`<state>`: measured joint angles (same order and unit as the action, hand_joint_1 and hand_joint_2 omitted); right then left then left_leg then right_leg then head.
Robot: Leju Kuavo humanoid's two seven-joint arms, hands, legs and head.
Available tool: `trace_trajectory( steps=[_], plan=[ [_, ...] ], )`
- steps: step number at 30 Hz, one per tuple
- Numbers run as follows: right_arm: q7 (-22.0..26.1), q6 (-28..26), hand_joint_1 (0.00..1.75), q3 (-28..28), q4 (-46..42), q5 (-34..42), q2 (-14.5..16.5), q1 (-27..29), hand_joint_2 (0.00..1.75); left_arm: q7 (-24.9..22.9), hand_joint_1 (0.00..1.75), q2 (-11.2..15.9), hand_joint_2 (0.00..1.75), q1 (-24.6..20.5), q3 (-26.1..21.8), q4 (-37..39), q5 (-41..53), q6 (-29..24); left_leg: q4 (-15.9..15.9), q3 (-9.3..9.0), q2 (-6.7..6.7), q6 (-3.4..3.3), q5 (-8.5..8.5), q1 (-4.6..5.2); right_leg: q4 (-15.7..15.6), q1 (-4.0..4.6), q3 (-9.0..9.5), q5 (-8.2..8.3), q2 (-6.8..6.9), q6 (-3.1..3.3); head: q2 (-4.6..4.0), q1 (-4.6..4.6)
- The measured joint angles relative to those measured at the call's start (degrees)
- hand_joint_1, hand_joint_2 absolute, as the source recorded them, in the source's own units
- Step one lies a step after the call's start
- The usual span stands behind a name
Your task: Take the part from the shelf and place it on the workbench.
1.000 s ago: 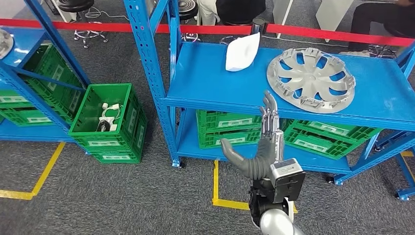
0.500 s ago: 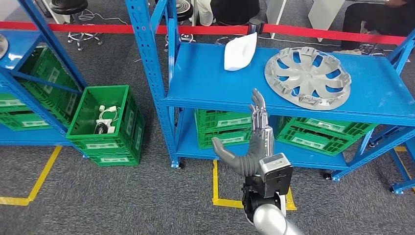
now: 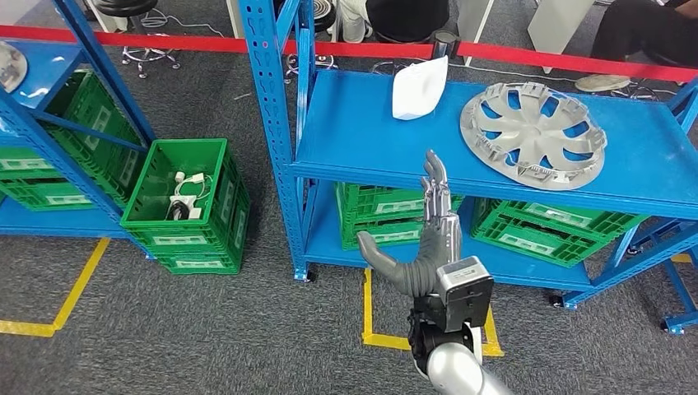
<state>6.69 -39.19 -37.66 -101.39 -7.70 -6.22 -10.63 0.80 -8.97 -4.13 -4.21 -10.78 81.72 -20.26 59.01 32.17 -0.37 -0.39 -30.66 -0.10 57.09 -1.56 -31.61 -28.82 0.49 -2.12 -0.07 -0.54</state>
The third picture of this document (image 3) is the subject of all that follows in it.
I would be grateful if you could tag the open green plastic crate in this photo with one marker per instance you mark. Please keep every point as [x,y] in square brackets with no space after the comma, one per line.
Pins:
[158,163]

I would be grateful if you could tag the black stool chrome base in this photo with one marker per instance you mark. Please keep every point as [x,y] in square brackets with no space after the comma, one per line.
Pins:
[676,59]

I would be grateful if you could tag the black stanchion post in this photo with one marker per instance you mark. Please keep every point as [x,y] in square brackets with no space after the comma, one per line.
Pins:
[444,43]

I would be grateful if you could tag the red barrier belt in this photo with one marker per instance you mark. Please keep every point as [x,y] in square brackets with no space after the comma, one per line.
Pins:
[545,60]
[163,42]

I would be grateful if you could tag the blue metal shelf rack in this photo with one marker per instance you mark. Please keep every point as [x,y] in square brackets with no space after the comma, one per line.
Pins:
[371,136]
[676,326]
[103,65]

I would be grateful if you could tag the grey round disc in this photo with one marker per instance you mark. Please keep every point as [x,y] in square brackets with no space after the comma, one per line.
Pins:
[11,68]

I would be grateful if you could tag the yellow floor tape strip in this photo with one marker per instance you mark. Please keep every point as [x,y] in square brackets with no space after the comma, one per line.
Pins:
[681,258]

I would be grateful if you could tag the white desk panel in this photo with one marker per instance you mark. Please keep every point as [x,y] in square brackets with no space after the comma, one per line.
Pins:
[559,27]
[234,16]
[471,22]

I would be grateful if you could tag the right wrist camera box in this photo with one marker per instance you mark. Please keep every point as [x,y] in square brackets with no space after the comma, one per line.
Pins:
[463,289]

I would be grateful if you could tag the person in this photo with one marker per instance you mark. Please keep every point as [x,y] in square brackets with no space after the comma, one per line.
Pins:
[643,32]
[406,19]

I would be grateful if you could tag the white plastic cover part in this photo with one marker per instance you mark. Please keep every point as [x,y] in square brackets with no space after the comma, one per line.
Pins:
[417,90]

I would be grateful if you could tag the grey plastic wheel hubcap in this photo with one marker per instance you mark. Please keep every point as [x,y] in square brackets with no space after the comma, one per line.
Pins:
[537,133]

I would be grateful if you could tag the large tilted green crate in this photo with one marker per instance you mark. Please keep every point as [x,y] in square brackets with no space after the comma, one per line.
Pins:
[71,103]

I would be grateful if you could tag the black smooth seat stool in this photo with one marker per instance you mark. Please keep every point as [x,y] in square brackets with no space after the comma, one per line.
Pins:
[125,5]

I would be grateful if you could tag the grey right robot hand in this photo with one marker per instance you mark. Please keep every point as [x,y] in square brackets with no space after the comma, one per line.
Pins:
[439,240]

